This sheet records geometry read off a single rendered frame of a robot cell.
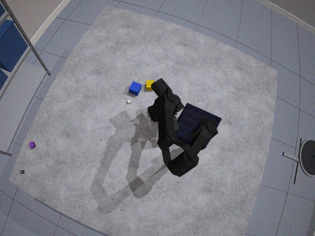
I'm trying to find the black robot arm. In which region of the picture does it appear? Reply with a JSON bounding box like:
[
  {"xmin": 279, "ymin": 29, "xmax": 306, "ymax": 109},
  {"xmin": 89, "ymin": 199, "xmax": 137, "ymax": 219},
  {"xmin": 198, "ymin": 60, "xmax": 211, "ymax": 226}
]
[{"xmin": 148, "ymin": 78, "xmax": 218, "ymax": 177}]

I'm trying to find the small purple block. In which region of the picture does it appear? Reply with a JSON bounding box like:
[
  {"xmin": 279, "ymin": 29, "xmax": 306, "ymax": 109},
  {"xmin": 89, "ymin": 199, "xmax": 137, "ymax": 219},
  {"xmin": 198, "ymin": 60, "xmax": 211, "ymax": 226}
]
[{"xmin": 29, "ymin": 141, "xmax": 36, "ymax": 149}]

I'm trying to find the blue block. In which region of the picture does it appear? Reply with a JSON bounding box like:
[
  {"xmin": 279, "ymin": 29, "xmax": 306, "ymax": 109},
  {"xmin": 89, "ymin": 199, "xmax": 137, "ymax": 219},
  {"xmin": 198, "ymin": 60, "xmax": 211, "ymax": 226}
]
[{"xmin": 129, "ymin": 81, "xmax": 142, "ymax": 96}]

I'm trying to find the yellow block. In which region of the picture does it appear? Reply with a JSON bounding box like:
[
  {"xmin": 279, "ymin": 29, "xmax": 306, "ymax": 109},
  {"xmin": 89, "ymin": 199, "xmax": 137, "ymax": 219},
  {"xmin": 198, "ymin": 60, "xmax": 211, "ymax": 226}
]
[{"xmin": 146, "ymin": 81, "xmax": 154, "ymax": 91}]

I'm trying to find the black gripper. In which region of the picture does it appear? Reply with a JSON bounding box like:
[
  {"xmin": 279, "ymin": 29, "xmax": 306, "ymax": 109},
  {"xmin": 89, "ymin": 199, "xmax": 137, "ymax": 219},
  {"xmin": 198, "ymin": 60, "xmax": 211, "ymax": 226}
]
[{"xmin": 173, "ymin": 111, "xmax": 180, "ymax": 133}]

